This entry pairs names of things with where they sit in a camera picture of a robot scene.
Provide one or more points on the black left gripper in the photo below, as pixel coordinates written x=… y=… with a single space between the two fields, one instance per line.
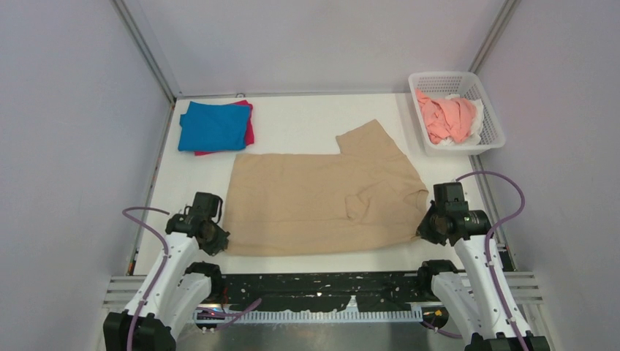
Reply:
x=220 y=243

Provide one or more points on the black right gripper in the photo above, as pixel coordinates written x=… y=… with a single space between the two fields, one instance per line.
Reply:
x=423 y=229

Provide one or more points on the beige t shirt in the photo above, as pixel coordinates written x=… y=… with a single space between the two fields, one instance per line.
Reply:
x=366 y=197

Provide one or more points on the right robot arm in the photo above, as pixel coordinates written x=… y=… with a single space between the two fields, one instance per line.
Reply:
x=485 y=312

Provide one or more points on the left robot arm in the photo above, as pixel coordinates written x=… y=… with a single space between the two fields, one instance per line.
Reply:
x=177 y=284

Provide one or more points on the white t shirt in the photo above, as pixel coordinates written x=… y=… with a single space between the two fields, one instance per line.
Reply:
x=476 y=128

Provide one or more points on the blue folded t shirt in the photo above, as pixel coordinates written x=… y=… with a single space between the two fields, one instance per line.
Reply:
x=213 y=127

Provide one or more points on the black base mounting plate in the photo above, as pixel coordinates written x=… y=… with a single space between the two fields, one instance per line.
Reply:
x=387 y=291

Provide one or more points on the red folded t shirt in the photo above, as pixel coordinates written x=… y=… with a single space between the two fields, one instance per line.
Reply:
x=249 y=137

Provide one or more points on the pink t shirt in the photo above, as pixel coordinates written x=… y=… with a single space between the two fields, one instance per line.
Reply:
x=447 y=119

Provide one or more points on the white plastic laundry basket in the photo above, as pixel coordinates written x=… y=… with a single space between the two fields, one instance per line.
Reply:
x=487 y=133

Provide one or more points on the aluminium front rail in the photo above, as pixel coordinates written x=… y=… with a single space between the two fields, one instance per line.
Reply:
x=215 y=314

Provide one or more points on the aluminium frame rail left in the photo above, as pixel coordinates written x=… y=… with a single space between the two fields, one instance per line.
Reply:
x=140 y=31

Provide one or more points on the aluminium frame rail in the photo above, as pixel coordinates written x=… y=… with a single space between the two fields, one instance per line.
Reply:
x=495 y=32
x=140 y=31

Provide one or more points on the aluminium frame rail right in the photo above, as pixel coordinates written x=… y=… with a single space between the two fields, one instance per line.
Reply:
x=495 y=32

